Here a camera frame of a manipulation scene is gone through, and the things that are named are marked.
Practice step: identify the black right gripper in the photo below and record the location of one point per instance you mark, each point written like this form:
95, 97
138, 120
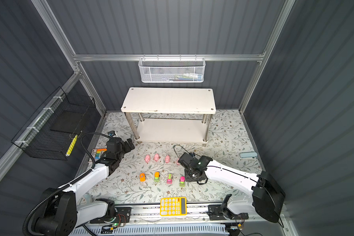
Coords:
187, 178

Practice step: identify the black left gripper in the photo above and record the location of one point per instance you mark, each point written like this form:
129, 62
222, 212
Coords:
127, 148

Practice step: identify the green pink mixer truck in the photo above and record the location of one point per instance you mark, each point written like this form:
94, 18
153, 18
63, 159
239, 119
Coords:
182, 181

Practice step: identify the pink green toy truck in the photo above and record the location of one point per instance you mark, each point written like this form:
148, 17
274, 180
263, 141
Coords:
170, 179

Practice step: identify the green orange mixer truck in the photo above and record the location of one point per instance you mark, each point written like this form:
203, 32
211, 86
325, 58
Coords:
156, 177

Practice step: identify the orange toy bulldozer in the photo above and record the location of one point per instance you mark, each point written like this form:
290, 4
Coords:
142, 177

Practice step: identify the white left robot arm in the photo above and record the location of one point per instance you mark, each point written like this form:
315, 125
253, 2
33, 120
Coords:
59, 213

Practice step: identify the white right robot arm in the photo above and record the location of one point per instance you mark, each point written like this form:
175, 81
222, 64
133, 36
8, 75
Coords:
264, 195

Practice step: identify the white two-tier shelf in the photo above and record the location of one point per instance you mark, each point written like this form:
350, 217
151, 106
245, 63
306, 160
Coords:
180, 101

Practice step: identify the colourful marker pack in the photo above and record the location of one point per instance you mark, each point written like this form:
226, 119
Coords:
97, 153

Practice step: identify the yellow calculator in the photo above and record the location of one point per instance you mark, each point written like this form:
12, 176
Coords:
175, 206

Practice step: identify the yellow green highlighter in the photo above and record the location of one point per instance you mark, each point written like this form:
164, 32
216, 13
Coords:
71, 146

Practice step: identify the light blue case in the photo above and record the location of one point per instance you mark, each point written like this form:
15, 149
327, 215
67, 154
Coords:
245, 155

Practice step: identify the pens in white basket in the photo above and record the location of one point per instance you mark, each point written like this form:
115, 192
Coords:
186, 77

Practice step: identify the black wire wall basket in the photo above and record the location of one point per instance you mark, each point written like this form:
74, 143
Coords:
49, 135

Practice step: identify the white wire wall basket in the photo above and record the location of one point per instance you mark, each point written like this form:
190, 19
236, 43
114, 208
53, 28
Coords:
155, 71

